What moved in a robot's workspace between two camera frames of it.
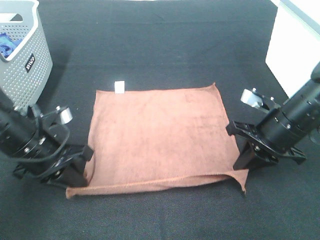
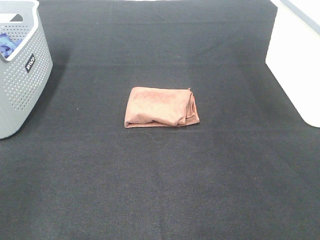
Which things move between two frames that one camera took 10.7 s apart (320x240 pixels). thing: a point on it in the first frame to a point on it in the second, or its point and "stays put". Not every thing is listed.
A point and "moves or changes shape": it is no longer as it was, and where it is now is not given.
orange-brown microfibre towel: (143, 138) moves or changes shape
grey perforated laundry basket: (23, 73) stays put
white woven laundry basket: (294, 50) stays put
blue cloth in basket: (7, 44) stays put
